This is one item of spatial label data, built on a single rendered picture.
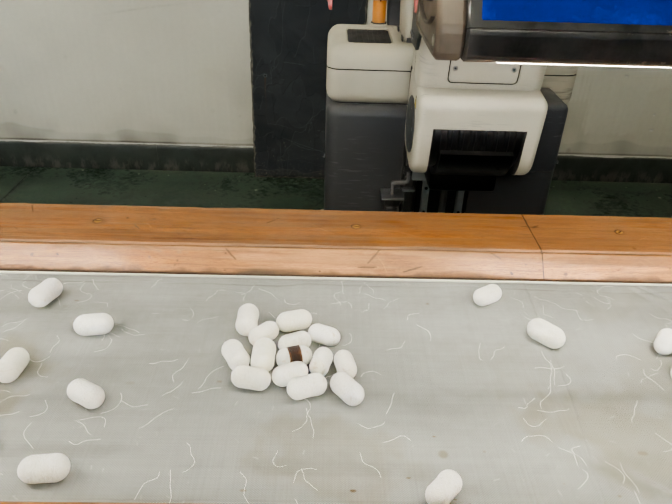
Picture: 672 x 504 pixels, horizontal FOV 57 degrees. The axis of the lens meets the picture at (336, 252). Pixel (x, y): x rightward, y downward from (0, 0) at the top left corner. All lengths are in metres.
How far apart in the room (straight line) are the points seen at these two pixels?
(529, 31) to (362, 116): 1.07
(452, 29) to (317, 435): 0.32
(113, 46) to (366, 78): 1.50
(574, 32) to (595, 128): 2.51
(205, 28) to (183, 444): 2.17
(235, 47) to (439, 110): 1.57
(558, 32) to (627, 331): 0.41
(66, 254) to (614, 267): 0.61
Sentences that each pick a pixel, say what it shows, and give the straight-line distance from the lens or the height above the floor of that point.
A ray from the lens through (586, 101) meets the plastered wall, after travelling 2.78.
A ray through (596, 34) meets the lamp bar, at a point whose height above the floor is 1.06.
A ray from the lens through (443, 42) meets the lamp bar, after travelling 0.32.
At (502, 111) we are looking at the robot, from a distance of 1.11.
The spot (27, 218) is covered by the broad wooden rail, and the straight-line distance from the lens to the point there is 0.80.
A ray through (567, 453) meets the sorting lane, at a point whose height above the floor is 0.74.
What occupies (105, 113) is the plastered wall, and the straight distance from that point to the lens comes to 2.77.
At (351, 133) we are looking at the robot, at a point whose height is 0.62.
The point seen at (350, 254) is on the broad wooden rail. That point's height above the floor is 0.76.
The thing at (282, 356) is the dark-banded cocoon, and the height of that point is 0.76.
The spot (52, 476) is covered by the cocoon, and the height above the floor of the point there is 0.75.
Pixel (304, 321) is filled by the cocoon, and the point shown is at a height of 0.75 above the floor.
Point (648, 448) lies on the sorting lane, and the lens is 0.57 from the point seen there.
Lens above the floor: 1.12
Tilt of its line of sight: 32 degrees down
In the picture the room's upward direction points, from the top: 2 degrees clockwise
